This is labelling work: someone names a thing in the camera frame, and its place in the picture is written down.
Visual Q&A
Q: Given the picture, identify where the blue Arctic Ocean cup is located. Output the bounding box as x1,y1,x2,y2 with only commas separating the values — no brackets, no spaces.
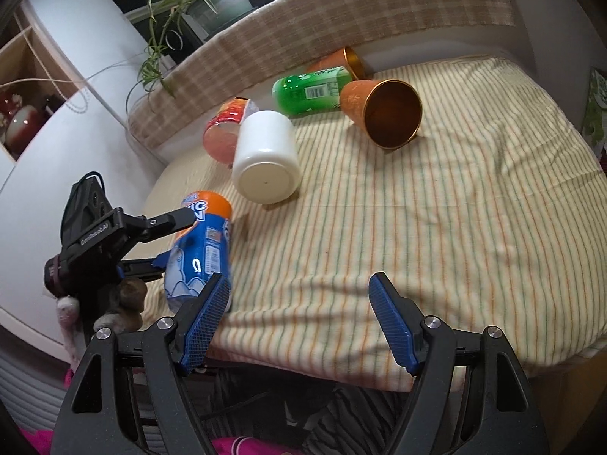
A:
164,191,233,312

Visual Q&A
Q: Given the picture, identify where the red orange lemon label cup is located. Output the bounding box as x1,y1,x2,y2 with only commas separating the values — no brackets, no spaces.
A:
203,97,259,165

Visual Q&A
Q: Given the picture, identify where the white plastic cup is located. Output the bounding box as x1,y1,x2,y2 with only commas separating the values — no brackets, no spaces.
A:
231,110,302,204

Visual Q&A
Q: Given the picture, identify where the green label cup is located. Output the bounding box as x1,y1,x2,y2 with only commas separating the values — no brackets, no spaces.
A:
272,66,353,117

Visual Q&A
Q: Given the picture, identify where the orange copper cup rear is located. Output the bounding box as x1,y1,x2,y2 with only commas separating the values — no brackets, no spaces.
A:
305,46,367,80

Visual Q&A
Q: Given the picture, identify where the orange copper cup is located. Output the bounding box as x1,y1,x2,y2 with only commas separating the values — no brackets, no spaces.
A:
340,79,423,150
305,46,367,80

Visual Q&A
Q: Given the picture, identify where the orange copper cup front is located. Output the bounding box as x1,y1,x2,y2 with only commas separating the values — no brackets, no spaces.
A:
340,79,423,150

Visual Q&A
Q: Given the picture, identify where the gloved hand holding gripper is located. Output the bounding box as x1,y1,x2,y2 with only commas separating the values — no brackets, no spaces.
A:
55,278,147,373

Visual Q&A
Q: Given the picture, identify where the red white ceramic vase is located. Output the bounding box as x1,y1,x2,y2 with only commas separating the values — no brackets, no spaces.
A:
5,105,42,155

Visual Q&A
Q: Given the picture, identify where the potted spider plant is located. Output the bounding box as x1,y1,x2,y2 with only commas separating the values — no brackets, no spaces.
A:
112,0,255,112

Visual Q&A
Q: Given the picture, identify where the green white carton box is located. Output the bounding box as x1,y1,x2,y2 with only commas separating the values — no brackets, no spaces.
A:
581,68,607,158

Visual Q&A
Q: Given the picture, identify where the plaid beige sofa backrest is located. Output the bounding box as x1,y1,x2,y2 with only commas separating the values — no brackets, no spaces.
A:
129,0,514,149

